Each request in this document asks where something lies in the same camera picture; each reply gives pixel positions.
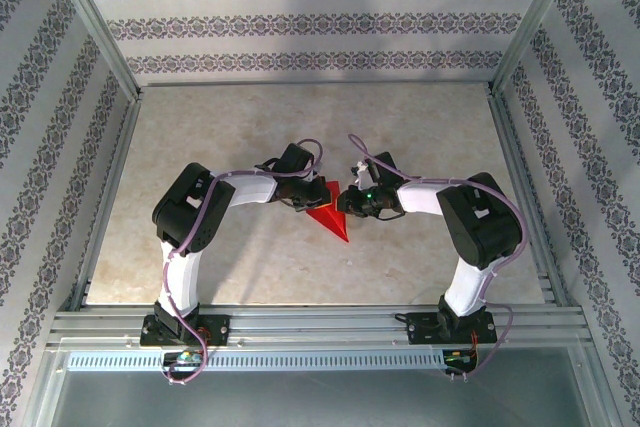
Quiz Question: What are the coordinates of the grey metal panel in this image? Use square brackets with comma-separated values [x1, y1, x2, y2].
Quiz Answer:
[49, 370, 594, 427]

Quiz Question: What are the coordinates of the aluminium table edge rail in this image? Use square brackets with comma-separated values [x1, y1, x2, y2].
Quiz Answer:
[487, 84, 586, 311]
[139, 79, 494, 89]
[67, 89, 144, 312]

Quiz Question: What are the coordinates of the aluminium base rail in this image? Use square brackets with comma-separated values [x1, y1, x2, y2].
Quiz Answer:
[45, 302, 591, 351]

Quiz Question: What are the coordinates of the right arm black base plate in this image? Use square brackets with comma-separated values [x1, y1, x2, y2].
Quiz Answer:
[407, 312, 499, 347]

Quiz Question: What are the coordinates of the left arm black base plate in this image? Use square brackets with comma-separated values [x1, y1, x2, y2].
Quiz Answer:
[139, 313, 232, 348]

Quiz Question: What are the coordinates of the grey slotted cable duct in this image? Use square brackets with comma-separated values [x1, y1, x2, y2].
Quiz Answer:
[66, 350, 479, 373]

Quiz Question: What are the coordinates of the aluminium frame post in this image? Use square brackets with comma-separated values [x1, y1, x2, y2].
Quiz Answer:
[19, 346, 66, 427]
[491, 0, 587, 96]
[41, 0, 144, 104]
[574, 346, 624, 427]

